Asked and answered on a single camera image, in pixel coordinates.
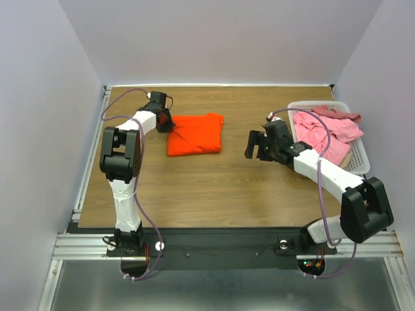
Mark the light pink t shirt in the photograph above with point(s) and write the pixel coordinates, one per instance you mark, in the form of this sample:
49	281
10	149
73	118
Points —
342	133

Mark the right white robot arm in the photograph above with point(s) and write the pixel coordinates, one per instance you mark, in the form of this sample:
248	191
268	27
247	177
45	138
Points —
364	206

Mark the white plastic laundry basket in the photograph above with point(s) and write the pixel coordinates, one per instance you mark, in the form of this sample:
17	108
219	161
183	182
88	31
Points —
359	165

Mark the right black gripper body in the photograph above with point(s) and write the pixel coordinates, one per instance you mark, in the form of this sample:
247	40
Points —
262	148

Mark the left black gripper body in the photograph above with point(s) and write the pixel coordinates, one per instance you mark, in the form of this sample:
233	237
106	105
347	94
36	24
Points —
168	124

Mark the beige garment in basket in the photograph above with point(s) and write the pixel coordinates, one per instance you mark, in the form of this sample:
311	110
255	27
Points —
346	160

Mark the dusty rose t shirt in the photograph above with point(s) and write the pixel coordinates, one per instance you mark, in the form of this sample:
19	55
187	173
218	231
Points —
325	111

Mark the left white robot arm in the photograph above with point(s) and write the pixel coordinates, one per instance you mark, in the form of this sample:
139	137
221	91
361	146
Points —
121	157

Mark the orange t shirt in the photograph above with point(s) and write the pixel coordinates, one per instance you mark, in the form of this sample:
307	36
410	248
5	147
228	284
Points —
195	134

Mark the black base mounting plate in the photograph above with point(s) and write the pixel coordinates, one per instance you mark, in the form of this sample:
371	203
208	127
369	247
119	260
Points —
223	248

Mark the aluminium frame rail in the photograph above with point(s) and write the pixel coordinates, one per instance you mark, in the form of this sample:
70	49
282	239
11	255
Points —
74	246

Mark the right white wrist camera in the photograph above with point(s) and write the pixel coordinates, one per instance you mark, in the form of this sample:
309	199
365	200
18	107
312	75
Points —
272	117

